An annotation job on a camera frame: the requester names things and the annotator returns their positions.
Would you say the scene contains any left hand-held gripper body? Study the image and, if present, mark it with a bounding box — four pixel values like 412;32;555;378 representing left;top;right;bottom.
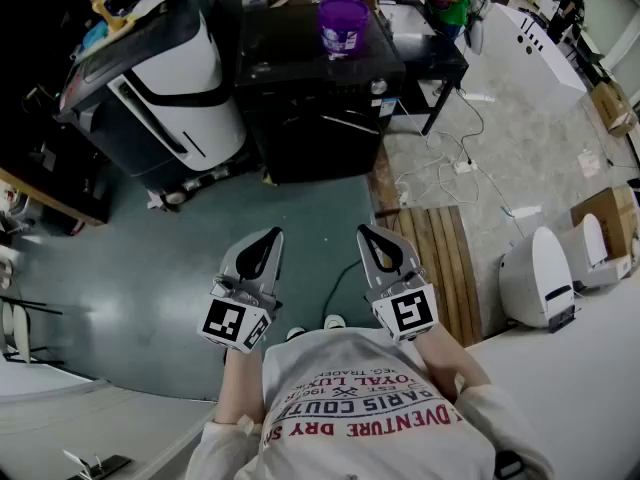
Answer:
197;266;282;355

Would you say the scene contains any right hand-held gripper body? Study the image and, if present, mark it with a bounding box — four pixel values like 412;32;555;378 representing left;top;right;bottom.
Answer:
363;266;440;345

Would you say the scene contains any black washing machine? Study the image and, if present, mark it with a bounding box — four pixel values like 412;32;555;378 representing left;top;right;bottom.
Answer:
233;5;407;185

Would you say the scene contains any person's left forearm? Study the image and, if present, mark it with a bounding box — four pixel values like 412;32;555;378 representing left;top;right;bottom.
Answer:
217;348;267;427

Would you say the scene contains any person's right forearm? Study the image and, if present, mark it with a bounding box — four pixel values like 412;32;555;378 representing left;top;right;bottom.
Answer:
413;323;494;403

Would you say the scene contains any open cardboard box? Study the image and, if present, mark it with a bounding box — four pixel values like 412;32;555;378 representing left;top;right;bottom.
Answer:
569;184;640;262

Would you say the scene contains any wooden slatted mat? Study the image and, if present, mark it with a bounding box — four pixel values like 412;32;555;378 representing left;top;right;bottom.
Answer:
383;204;484;348

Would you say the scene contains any person's white printed shirt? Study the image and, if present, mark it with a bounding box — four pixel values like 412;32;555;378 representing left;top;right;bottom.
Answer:
184;326;557;480

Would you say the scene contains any white rounded device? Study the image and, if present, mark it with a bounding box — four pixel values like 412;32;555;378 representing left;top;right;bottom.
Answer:
558;212;634;290
498;225;577;334

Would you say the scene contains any white table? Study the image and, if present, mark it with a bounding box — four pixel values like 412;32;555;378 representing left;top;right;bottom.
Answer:
463;277;640;480
0;362;217;480

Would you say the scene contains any white and black wheeled appliance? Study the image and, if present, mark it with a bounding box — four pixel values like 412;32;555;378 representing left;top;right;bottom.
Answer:
53;0;250;213

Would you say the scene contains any wooden desk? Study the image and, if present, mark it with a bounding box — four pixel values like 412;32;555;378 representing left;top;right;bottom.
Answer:
0;127;113;228

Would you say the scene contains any black metal clip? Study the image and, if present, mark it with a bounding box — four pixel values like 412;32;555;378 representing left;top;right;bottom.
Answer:
61;448;133;480

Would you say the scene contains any black side table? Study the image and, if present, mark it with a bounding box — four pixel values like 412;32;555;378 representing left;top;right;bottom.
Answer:
377;3;471;137

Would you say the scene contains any purple plastic bucket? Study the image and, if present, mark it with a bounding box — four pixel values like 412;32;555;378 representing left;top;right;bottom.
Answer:
317;0;372;62

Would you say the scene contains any white counter with black marks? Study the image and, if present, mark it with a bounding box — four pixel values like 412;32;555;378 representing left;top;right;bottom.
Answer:
490;2;589;110

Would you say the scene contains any yellow tool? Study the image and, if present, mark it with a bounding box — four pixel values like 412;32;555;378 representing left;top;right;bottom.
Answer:
89;0;137;33

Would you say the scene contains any black cable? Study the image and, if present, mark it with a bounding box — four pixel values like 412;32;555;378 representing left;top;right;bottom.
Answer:
326;259;364;320

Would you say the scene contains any white cable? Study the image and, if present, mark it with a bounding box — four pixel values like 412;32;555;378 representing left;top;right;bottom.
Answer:
394;87;516;219

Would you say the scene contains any black wrist strap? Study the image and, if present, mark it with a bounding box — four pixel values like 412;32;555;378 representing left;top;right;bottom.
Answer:
493;448;527;480

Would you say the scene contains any black frame chair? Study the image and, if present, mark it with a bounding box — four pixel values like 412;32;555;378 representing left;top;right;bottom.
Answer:
0;291;67;366

